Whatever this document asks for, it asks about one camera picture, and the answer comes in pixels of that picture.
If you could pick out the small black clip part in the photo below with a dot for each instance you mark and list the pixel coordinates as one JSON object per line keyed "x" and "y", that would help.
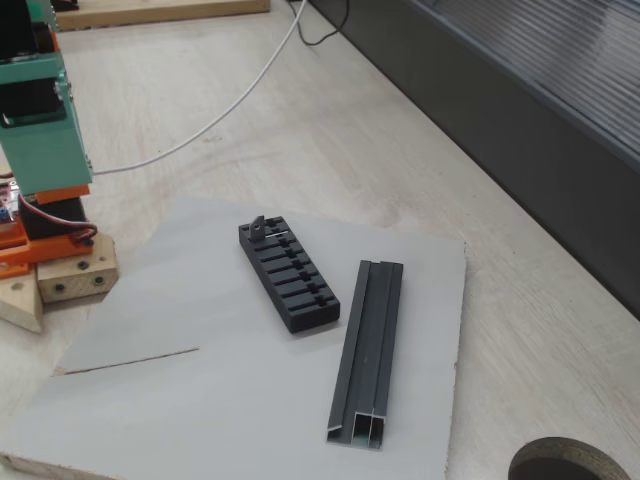
{"x": 256, "y": 227}

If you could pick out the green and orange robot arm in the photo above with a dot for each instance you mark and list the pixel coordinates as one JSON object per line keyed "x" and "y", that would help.
{"x": 70, "y": 212}

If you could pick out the black slotted block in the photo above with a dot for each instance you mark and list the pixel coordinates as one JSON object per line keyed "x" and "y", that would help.
{"x": 300, "y": 320}

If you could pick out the red controller board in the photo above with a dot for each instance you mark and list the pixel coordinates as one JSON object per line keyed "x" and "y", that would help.
{"x": 5, "y": 195}

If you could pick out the wooden block with screws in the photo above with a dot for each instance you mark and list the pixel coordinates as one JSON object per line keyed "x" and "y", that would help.
{"x": 75, "y": 285}

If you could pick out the long wooden board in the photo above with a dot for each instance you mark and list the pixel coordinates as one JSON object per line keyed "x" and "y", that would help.
{"x": 150, "y": 12}

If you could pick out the light wooden plank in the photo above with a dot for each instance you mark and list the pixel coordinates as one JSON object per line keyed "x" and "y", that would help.
{"x": 20, "y": 305}

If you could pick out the grey flat board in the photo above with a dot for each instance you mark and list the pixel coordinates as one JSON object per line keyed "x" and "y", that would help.
{"x": 200, "y": 400}

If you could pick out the grey horizontal window blinds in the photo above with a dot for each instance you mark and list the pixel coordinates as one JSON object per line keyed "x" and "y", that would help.
{"x": 575, "y": 50}

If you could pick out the dark aluminium profile rail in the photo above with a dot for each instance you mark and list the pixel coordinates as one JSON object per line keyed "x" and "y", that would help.
{"x": 370, "y": 350}

